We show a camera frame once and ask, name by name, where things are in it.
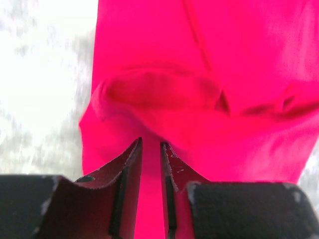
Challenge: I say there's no crimson red t shirt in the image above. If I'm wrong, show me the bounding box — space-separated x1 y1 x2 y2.
79 0 319 239

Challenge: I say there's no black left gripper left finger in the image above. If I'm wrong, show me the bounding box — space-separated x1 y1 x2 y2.
0 138 143 239

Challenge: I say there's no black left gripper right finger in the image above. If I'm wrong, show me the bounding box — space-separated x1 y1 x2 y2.
160 143 319 239

